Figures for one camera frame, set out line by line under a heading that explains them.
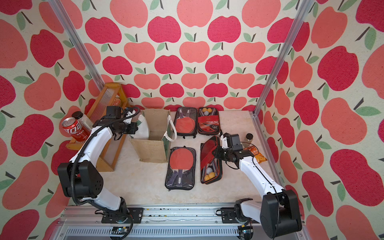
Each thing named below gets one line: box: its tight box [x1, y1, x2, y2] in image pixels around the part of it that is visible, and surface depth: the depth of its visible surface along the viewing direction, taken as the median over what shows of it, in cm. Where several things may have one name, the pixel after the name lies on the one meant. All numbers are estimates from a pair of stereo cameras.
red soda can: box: [61, 117, 91, 142], surface depth 65 cm
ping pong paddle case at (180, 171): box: [165, 145, 197, 191], surface depth 90 cm
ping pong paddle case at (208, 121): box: [197, 107, 223, 137], surface depth 113 cm
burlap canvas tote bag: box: [129, 109, 177, 163], surface depth 91 cm
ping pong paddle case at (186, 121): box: [174, 106, 198, 139], surface depth 117 cm
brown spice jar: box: [244, 133, 254, 144], surface depth 95 cm
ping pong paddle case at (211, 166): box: [200, 135, 223, 185], surface depth 84 cm
